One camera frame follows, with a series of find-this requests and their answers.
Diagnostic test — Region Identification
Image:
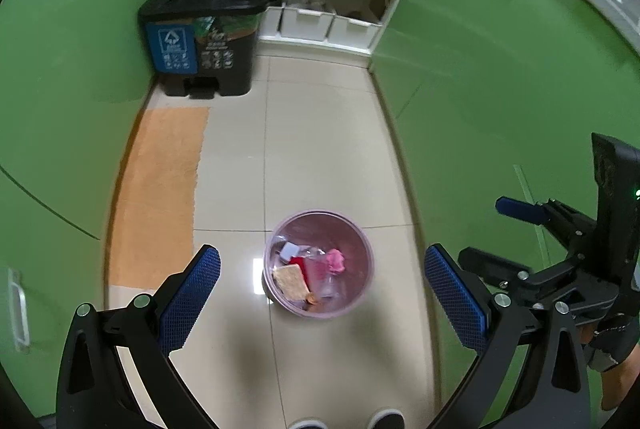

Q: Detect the black shoe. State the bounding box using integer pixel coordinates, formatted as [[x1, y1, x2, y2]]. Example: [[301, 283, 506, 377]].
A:
[[367, 409, 406, 429]]

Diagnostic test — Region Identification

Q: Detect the person right hand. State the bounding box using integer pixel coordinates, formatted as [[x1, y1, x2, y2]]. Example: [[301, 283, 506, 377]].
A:
[[601, 345, 640, 411]]

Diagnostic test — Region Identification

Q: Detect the pink trash bin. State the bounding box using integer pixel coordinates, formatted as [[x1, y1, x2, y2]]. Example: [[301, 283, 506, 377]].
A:
[[262, 209, 374, 319]]

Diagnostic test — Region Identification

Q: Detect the brown walnut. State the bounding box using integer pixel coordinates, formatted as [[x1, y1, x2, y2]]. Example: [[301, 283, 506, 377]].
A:
[[305, 293, 321, 305]]

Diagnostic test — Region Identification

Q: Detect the black dual recycling bin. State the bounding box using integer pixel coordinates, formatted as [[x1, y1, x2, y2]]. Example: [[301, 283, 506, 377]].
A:
[[138, 0, 270, 98]]

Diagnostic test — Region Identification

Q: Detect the white storage drawer right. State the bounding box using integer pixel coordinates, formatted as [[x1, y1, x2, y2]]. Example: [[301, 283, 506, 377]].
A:
[[328, 15, 381, 49]]

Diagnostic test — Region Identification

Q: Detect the white storage drawer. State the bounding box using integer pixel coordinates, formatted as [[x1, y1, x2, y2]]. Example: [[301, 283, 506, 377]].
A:
[[280, 6, 335, 41], [328, 15, 381, 49]]

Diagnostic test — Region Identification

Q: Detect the beige loofah sponge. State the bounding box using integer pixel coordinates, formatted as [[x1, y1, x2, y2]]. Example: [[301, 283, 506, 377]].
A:
[[272, 264, 310, 301]]

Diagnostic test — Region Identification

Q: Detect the pink cloth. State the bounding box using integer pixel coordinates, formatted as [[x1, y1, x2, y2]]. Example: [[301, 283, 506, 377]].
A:
[[324, 248, 345, 275]]

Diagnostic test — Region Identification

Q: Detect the clear plastic food box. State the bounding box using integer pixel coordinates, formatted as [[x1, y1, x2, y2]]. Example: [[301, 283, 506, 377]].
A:
[[305, 256, 338, 299]]

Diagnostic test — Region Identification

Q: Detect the white storage drawer left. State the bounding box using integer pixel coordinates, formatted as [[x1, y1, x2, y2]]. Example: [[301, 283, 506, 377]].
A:
[[280, 6, 335, 41]]

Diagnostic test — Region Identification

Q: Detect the orange floor mat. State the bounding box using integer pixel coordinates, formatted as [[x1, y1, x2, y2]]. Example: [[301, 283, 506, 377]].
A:
[[107, 108, 208, 289]]

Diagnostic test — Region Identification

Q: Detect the red cloth bag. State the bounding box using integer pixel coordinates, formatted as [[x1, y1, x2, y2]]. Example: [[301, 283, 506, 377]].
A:
[[290, 256, 308, 281]]

